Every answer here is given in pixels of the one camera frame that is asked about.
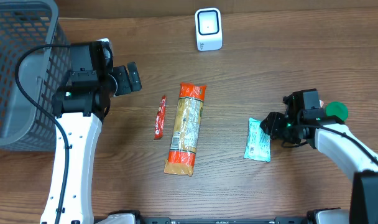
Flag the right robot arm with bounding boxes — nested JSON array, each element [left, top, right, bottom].
[[260, 112, 378, 223]]

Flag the grey plastic mesh basket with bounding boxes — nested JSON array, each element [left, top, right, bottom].
[[0, 0, 72, 152]]

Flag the red chocolate bar wrapper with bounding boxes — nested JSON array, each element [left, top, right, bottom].
[[154, 95, 166, 140]]

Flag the white barcode scanner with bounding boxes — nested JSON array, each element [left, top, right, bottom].
[[195, 7, 223, 52]]

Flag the spaghetti pack orange ends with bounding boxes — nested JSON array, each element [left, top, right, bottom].
[[164, 83, 206, 176]]

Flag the teal tissue pack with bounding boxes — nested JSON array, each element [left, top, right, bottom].
[[244, 118, 270, 162]]

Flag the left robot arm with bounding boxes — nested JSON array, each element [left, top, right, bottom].
[[40, 62, 142, 223]]

